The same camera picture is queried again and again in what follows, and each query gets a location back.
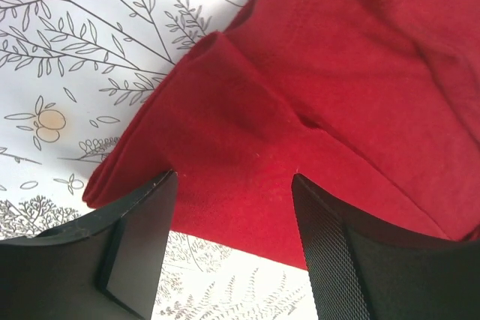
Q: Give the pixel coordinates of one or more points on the red t shirt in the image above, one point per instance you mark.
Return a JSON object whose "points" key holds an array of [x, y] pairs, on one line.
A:
{"points": [[376, 101]]}

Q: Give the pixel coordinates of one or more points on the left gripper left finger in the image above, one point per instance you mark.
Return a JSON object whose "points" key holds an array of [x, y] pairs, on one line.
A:
{"points": [[103, 265]]}

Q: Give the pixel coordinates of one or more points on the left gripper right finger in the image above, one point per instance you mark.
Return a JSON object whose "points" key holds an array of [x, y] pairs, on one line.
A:
{"points": [[362, 267]]}

